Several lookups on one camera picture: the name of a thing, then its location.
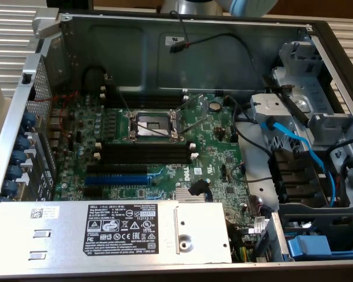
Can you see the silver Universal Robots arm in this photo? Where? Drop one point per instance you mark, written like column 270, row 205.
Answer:
column 176, row 7

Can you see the RAM slot white latches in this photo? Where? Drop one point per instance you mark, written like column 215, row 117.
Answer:
column 150, row 100
column 150, row 91
column 147, row 145
column 147, row 155

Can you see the thin metal locking lever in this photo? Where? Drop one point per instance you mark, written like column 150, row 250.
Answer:
column 121, row 93
column 194, row 125

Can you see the CPU socket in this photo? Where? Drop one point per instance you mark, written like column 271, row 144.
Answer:
column 153, row 126

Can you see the green Dell motherboard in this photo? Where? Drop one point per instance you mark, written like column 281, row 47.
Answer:
column 211, row 152

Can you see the round coin cell battery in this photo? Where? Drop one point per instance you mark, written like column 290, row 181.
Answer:
column 214, row 106

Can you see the silver finned chipset heatsink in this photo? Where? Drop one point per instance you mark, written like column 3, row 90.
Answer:
column 182, row 195

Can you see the long black expansion slot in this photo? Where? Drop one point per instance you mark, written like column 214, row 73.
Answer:
column 117, row 169

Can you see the blue expansion slot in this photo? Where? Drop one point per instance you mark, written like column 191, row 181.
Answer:
column 117, row 179

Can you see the silver open PC case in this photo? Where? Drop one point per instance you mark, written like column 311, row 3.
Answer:
column 211, row 67

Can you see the grey metal disk bay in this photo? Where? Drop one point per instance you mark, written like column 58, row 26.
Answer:
column 267, row 105

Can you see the short black expansion slot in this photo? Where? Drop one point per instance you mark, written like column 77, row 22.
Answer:
column 92, row 192

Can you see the metal rear port block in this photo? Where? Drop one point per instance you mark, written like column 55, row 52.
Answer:
column 57, row 126

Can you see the silver power supply unit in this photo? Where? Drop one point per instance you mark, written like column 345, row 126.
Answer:
column 61, row 235

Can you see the blue slot retention clip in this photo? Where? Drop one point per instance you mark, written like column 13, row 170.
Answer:
column 29, row 119
column 17, row 157
column 10, row 187
column 23, row 142
column 14, row 171

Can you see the dark grey disk bay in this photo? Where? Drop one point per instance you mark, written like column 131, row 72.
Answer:
column 311, row 211

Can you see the blue plastic bay latch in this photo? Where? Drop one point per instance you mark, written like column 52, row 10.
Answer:
column 309, row 245

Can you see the silver aluminium corner block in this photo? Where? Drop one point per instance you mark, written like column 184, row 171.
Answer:
column 45, row 20

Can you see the black ribbed plastic bracket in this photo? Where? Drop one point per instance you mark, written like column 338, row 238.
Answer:
column 294, row 176

